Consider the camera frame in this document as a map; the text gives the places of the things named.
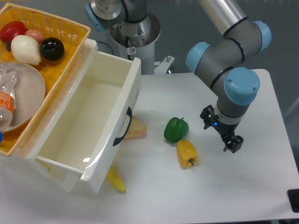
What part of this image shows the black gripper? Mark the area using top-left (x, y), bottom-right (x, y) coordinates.
top-left (200, 105), bottom-right (244, 153)

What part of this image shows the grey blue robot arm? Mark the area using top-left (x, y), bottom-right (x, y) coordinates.
top-left (85, 0), bottom-right (271, 153)

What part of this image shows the yellow bell pepper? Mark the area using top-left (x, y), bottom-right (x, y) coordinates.
top-left (177, 140), bottom-right (199, 168)

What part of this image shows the green bell pepper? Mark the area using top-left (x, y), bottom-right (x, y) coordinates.
top-left (164, 117), bottom-right (189, 143)

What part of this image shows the red bell pepper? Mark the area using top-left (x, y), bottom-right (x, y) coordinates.
top-left (0, 21), bottom-right (28, 43)

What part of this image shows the toast bread slice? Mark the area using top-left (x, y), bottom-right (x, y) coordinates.
top-left (125, 116), bottom-right (147, 139)

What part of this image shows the black device at edge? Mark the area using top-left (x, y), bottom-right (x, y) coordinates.
top-left (287, 189), bottom-right (299, 213)

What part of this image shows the yellow banana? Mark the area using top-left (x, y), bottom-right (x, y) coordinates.
top-left (106, 166), bottom-right (126, 193)

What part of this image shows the white open drawer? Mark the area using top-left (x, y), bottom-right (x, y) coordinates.
top-left (36, 52), bottom-right (141, 193)

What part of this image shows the yellow woven basket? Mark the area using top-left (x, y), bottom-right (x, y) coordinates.
top-left (0, 2), bottom-right (91, 156)

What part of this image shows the black round fruit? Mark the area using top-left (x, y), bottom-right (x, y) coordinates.
top-left (40, 37), bottom-right (64, 61)

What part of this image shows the beige bowl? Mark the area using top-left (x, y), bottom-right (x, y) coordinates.
top-left (0, 62), bottom-right (45, 133)

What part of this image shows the white drawer cabinet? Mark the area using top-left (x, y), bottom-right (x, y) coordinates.
top-left (0, 39), bottom-right (99, 182)

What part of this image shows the pink peach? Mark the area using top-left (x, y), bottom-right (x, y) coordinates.
top-left (25, 29), bottom-right (45, 43)

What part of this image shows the white pear-shaped fruit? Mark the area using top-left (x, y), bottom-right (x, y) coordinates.
top-left (11, 35), bottom-right (42, 65)

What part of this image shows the clear plastic bottle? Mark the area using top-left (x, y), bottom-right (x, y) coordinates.
top-left (0, 63), bottom-right (16, 142)

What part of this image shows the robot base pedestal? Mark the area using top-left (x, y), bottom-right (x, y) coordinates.
top-left (110, 13), bottom-right (175, 75)

